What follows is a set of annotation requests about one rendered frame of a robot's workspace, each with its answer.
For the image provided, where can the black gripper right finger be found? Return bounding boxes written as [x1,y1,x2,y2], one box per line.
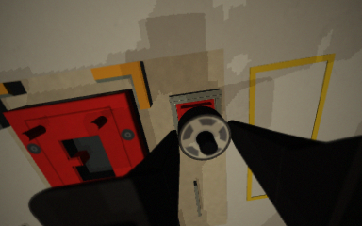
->
[228,120,362,226]

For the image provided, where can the red rectangular base plate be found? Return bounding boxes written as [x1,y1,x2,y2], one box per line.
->
[4,89,150,187]

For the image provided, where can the black wheel with grey hub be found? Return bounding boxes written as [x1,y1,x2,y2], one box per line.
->
[177,106,232,161]

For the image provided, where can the yellow rectangular outline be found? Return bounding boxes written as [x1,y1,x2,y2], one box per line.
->
[246,53,336,201]

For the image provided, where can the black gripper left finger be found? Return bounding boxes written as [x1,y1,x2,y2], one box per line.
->
[28,130,180,226]

